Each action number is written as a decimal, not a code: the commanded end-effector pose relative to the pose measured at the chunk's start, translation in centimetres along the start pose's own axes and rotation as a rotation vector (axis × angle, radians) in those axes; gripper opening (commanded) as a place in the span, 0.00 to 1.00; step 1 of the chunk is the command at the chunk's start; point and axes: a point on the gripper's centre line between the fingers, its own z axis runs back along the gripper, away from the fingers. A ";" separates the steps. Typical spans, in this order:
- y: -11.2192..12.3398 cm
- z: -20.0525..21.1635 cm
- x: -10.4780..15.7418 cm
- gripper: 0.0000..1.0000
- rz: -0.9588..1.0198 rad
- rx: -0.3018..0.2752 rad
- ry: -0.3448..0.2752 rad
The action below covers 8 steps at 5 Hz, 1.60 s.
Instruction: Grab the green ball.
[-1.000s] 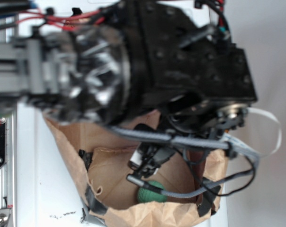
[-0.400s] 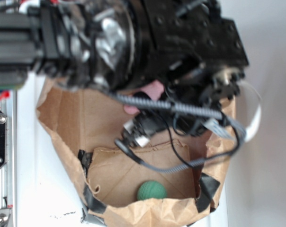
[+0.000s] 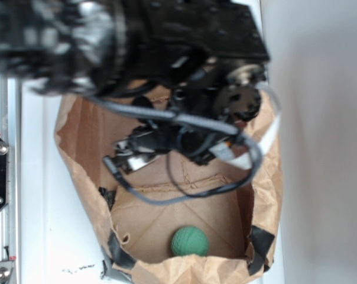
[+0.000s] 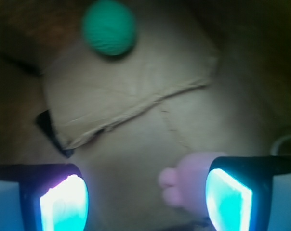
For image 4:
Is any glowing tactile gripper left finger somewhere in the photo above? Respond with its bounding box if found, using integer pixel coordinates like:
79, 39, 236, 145
0, 164, 89, 231

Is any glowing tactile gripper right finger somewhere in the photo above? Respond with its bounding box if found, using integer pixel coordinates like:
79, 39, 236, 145
205, 156, 291, 231

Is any green ball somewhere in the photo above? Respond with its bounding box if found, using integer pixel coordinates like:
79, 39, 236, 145
81, 0, 137, 56

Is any pink plush toy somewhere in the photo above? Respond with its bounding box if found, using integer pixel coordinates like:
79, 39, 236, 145
158, 152, 227, 216

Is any brown paper lined box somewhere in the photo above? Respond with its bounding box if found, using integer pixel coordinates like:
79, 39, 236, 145
0, 0, 291, 231

